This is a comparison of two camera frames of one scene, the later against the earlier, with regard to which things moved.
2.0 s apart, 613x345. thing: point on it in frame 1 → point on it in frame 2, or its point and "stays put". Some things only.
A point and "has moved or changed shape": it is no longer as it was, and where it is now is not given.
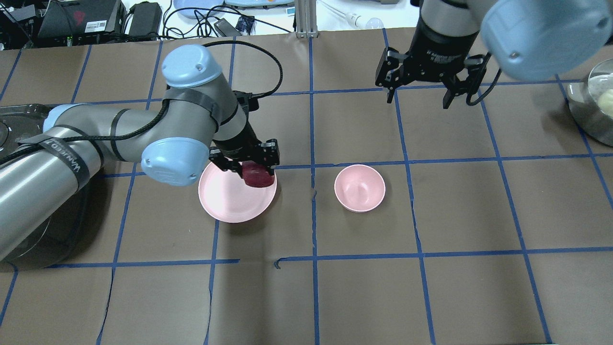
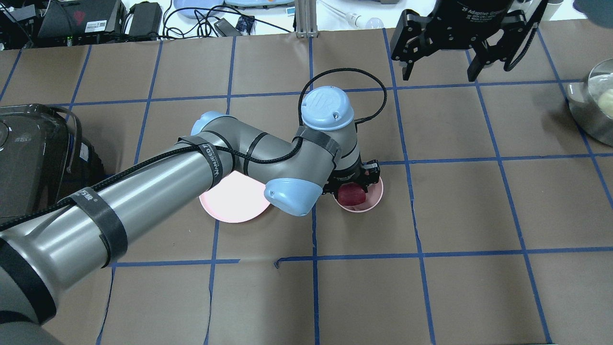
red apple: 255,174 has moved or changed shape
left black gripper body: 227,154 → 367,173
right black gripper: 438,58 → 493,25
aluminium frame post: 306,18 stays put
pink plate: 226,196 stays put
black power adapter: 146,18 stays put
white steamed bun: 606,102 stays put
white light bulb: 358,21 stays put
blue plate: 205,4 stays put
